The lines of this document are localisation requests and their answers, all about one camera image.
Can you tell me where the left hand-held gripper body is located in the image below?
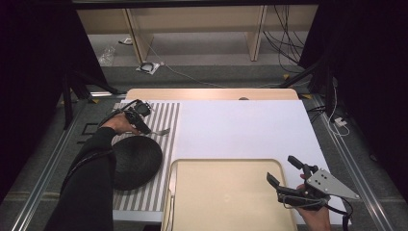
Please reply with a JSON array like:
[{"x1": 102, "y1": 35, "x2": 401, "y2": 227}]
[{"x1": 123, "y1": 99, "x2": 152, "y2": 127}]

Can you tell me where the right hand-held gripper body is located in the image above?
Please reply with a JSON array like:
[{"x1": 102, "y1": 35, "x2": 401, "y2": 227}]
[{"x1": 277, "y1": 167, "x2": 361, "y2": 212}]

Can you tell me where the silver fork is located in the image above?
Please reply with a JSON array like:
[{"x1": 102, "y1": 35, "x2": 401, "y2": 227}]
[{"x1": 148, "y1": 127, "x2": 171, "y2": 137}]

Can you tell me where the black textured plate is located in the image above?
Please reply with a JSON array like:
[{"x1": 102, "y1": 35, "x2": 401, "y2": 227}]
[{"x1": 110, "y1": 135, "x2": 164, "y2": 192}]

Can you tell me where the beige plastic tray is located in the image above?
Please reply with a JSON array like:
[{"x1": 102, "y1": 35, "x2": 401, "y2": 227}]
[{"x1": 162, "y1": 158, "x2": 299, "y2": 231}]

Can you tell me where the person's left hand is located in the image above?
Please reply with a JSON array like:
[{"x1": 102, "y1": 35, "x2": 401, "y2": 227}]
[{"x1": 101, "y1": 113, "x2": 142, "y2": 136}]

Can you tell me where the person's right hand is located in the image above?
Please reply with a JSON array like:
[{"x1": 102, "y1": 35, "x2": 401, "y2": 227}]
[{"x1": 295, "y1": 205, "x2": 334, "y2": 231}]

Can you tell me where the striped woven placemat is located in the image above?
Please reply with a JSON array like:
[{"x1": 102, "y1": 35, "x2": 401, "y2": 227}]
[{"x1": 112, "y1": 101, "x2": 181, "y2": 213}]

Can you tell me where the clear packet with black item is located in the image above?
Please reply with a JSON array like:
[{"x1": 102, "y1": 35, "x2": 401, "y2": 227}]
[{"x1": 136, "y1": 61, "x2": 162, "y2": 76}]

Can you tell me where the white power adapter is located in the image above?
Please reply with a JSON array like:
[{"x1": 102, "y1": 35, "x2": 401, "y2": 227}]
[{"x1": 333, "y1": 116, "x2": 349, "y2": 128}]

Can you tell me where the clear plastic bag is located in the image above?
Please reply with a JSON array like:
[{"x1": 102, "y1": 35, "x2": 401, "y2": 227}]
[{"x1": 97, "y1": 46, "x2": 116, "y2": 67}]

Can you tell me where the white board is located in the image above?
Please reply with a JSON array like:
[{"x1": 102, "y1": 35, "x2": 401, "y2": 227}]
[{"x1": 113, "y1": 99, "x2": 352, "y2": 225}]

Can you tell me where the black metal stand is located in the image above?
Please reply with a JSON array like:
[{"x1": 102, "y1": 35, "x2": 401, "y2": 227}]
[
  {"x1": 62, "y1": 69, "x2": 120, "y2": 130},
  {"x1": 278, "y1": 57, "x2": 337, "y2": 117}
]

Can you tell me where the beige desk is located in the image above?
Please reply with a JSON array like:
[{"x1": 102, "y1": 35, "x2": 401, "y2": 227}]
[{"x1": 76, "y1": 4, "x2": 319, "y2": 64}]

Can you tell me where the black curtain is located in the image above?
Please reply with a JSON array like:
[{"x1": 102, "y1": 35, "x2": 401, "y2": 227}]
[
  {"x1": 0, "y1": 0, "x2": 109, "y2": 203},
  {"x1": 299, "y1": 0, "x2": 408, "y2": 193}
]

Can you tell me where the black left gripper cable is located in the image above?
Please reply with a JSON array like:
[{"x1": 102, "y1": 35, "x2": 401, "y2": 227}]
[{"x1": 97, "y1": 99, "x2": 139, "y2": 128}]

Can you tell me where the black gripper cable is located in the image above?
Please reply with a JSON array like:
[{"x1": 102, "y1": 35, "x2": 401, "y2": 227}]
[
  {"x1": 320, "y1": 195, "x2": 354, "y2": 231},
  {"x1": 97, "y1": 99, "x2": 139, "y2": 128}
]

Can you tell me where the aluminium floor rail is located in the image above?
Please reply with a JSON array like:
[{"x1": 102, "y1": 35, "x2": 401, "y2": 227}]
[
  {"x1": 11, "y1": 95, "x2": 89, "y2": 231},
  {"x1": 312, "y1": 94, "x2": 395, "y2": 231}
]

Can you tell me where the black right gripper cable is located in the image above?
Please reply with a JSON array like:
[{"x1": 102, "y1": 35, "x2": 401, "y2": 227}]
[{"x1": 320, "y1": 195, "x2": 354, "y2": 231}]

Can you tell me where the white floor cable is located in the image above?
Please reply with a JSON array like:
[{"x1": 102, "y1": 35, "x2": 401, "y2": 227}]
[{"x1": 140, "y1": 32, "x2": 283, "y2": 90}]

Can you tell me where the black cable bundle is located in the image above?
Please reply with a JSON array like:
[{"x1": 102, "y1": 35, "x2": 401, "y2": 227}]
[{"x1": 263, "y1": 4, "x2": 309, "y2": 74}]

